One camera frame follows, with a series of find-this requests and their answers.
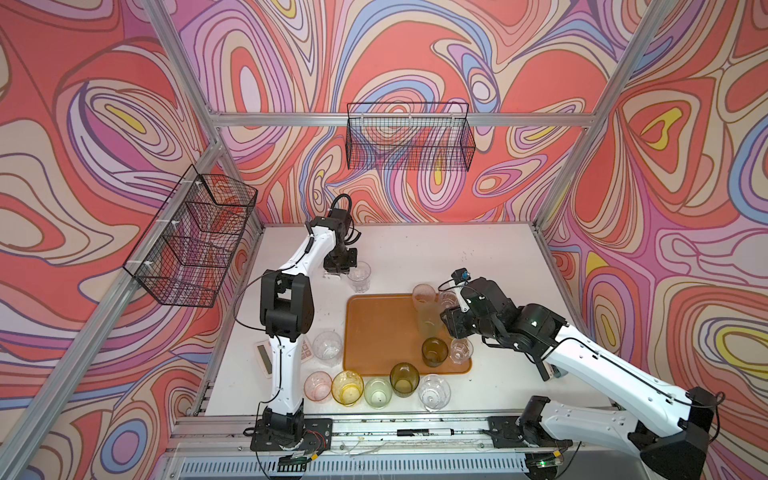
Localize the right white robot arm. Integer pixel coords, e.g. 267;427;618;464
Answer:
438;269;723;479

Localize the yellow glass front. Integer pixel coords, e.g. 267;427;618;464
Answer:
331;370;365;407

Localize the pink glass front left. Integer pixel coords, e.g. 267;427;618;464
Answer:
304;371;332;403

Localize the light green glass front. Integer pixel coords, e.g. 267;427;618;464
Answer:
364;377;393;409

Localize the dark olive glass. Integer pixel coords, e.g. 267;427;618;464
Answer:
389;362;420;398

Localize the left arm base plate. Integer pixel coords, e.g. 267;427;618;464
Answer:
250;417;334;453

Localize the frosted pale green tumbler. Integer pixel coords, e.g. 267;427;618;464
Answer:
415;301;443;338

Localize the clear stemmed glass front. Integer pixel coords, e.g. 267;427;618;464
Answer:
418;374;451;411

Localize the pink white calculator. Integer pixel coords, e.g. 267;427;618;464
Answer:
253;336;314;379

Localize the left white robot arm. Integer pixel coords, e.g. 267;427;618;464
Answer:
259;206;359;441

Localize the clear ribbed glass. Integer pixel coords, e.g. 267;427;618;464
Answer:
437;290;460;310

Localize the black pen on rail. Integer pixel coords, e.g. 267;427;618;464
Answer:
396;428;455;437

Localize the back black wire basket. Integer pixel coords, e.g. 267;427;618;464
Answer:
345;100;476;172

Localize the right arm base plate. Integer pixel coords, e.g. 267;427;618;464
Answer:
485;416;573;450

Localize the left black wire basket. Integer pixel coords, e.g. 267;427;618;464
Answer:
123;166;258;308

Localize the orange rectangular tray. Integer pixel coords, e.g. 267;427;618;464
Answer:
343;294;472;377

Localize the small clear glass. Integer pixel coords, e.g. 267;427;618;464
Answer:
449;338;474;365

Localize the black wire basket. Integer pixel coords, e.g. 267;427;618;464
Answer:
123;166;258;308
345;100;476;172

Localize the frosted pink tumbler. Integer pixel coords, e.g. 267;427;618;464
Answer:
411;283;437;311

